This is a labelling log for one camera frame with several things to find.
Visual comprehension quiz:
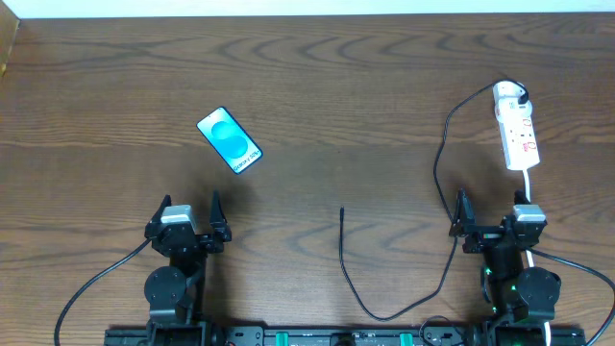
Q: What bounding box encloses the white USB charger adapter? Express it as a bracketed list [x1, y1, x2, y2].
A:
[492, 81, 532, 123]

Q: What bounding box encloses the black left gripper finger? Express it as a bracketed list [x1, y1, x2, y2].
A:
[150, 195, 172, 224]
[209, 190, 228, 235]

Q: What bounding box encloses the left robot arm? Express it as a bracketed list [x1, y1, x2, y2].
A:
[144, 192, 232, 346]

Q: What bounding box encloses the black right camera cable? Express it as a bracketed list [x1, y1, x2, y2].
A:
[526, 247, 615, 346]

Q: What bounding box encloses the white power strip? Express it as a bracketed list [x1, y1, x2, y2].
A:
[493, 80, 541, 172]

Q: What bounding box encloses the black charger cable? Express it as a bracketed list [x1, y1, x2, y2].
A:
[338, 79, 530, 323]

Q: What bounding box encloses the blue screen smartphone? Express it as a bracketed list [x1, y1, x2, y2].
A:
[196, 107, 263, 175]

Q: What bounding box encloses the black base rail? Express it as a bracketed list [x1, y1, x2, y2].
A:
[103, 324, 587, 346]

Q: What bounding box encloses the black left camera cable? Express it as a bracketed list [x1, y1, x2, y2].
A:
[53, 237, 154, 346]

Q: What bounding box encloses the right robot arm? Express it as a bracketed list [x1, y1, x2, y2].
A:
[449, 189, 561, 345]

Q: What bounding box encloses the black camera cable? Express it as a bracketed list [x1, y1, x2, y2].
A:
[526, 247, 615, 346]
[53, 237, 154, 346]

